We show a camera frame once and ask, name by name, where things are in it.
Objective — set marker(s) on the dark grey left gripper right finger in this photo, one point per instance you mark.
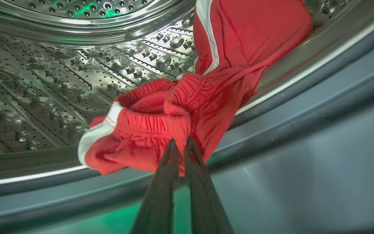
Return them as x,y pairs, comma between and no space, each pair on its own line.
203,201

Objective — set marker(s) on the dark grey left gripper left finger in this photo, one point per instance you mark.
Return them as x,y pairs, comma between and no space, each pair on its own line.
159,201

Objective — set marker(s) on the red and white jersey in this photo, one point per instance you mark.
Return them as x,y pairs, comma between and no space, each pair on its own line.
206,107

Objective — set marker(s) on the white front-load washing machine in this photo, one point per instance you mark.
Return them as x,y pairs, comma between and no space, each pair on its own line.
11,32

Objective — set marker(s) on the stainless steel perforated drum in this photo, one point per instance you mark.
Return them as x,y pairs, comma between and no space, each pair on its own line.
60,81

